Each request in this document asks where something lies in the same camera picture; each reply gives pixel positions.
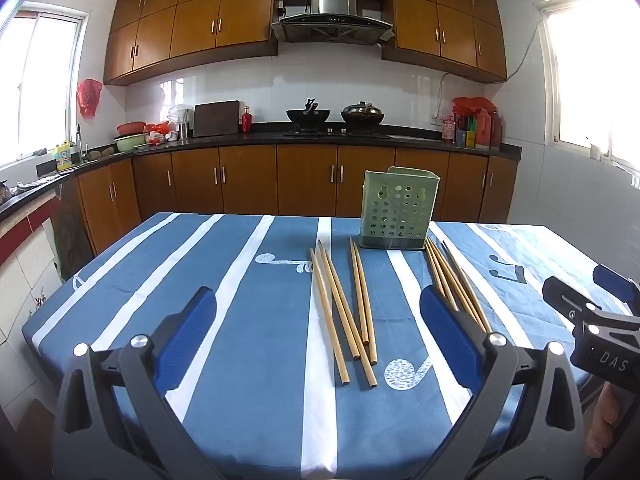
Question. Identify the black kitchen countertop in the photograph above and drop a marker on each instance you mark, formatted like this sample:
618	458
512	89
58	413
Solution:
225	139

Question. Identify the steel range hood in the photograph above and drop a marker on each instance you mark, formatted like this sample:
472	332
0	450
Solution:
332	2

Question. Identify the group of condiment bottles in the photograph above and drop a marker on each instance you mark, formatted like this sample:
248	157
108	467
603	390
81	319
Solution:
472	132

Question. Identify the green basin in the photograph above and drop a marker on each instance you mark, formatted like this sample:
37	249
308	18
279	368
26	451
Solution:
129	142

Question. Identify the dark cutting board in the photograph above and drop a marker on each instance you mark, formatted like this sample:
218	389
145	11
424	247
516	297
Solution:
216	119

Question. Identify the red bottle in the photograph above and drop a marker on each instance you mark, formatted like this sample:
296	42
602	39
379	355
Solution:
246	121

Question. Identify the person's right hand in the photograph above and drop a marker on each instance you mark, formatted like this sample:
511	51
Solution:
607	420

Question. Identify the dark pot with lid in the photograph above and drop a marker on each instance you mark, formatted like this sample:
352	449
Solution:
362	114

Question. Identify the black wok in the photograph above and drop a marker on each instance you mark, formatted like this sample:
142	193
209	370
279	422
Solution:
307	115

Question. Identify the white plastic bag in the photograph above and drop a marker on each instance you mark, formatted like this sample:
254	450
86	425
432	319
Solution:
180	112

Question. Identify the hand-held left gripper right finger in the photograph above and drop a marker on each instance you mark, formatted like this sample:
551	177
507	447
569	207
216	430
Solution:
447	337

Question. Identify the wooden base cabinets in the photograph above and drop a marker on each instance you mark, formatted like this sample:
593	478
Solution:
250	180

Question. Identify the window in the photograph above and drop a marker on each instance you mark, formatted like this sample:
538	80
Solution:
585	75
45	85

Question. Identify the hanging red plastic bag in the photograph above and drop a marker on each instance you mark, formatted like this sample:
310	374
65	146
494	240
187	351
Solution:
89	97

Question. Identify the gas stove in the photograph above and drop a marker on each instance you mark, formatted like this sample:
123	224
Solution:
335	132

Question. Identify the dark patterned cloth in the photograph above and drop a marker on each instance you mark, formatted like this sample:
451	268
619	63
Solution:
72	235

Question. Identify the wooden wall cabinet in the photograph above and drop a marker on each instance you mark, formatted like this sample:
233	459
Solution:
195	25
445	20

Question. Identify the steel cup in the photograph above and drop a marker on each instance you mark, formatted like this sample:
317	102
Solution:
184	131

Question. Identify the green perforated utensil holder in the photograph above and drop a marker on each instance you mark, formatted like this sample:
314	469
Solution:
397	207

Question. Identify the blue white striped tablecloth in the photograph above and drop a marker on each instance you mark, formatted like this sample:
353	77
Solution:
250	335

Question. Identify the sink faucet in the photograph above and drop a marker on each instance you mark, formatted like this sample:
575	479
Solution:
79	142

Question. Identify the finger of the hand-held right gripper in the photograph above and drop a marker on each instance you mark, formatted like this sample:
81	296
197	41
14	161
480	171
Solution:
562	297
615	282

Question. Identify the yellow detergent bottle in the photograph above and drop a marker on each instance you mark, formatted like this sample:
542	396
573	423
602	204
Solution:
63	157

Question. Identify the white cup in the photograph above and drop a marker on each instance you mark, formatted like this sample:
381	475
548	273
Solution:
595	152

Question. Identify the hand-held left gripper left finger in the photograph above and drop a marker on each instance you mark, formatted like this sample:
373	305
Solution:
187	340

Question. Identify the red basin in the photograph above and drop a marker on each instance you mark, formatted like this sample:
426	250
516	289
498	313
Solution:
131	127

